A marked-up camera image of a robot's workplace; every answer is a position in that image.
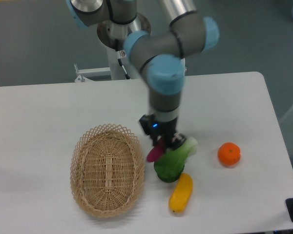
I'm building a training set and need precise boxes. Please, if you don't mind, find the purple sweet potato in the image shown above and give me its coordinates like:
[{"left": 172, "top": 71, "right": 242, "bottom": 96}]
[{"left": 146, "top": 138, "right": 167, "bottom": 162}]

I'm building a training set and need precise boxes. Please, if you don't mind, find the yellow squash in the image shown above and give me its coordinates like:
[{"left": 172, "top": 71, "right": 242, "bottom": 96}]
[{"left": 168, "top": 173, "right": 193, "bottom": 213}]

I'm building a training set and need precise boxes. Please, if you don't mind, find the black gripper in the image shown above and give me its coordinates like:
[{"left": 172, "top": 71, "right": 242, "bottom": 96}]
[{"left": 139, "top": 114, "right": 187, "bottom": 150}]

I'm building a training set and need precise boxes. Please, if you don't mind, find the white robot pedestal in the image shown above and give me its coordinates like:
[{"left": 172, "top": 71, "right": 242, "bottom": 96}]
[{"left": 74, "top": 43, "right": 188, "bottom": 83}]

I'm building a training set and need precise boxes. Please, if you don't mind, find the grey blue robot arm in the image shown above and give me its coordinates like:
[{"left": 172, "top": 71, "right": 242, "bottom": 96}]
[{"left": 66, "top": 0, "right": 220, "bottom": 150}]

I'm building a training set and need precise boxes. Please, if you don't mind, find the orange tangerine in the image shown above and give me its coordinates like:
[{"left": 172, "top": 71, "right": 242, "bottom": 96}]
[{"left": 217, "top": 142, "right": 241, "bottom": 166}]

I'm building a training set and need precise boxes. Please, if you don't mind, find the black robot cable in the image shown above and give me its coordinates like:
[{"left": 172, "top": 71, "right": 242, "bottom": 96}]
[{"left": 114, "top": 38, "right": 131, "bottom": 80}]

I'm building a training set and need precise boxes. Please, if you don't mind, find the woven wicker basket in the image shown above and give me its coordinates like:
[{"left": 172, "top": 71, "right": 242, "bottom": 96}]
[{"left": 70, "top": 124, "right": 145, "bottom": 218}]

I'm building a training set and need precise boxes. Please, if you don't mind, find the green bok choy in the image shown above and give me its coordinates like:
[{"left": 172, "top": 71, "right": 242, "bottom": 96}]
[{"left": 153, "top": 136, "right": 198, "bottom": 183}]

